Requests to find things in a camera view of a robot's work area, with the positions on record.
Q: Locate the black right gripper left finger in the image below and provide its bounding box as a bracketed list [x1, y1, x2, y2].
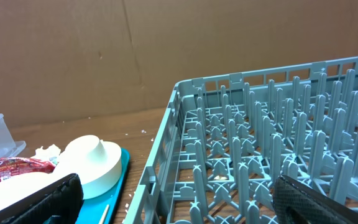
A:
[0, 174, 84, 223]

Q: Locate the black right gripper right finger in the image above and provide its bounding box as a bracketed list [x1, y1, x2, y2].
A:
[272, 175, 358, 224]

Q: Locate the large pink plate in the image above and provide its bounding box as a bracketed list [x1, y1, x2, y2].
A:
[0, 172, 60, 210]

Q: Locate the grey dishwasher rack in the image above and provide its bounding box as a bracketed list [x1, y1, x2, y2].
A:
[124, 57, 358, 223]

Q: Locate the teal plastic tray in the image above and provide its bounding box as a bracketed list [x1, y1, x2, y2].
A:
[75, 149, 130, 223]

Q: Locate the wooden chopstick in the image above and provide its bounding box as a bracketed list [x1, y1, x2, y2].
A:
[98, 204, 109, 224]

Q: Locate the crumpled white tissue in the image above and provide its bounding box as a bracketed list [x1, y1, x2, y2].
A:
[32, 144, 62, 164]

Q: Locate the pale green bowl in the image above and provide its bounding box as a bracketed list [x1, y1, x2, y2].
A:
[53, 140, 122, 200]

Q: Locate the white paper cup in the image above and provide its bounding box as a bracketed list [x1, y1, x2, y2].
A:
[65, 135, 105, 161]

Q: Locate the red snack wrapper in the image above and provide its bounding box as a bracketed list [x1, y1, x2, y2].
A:
[0, 157, 55, 182]

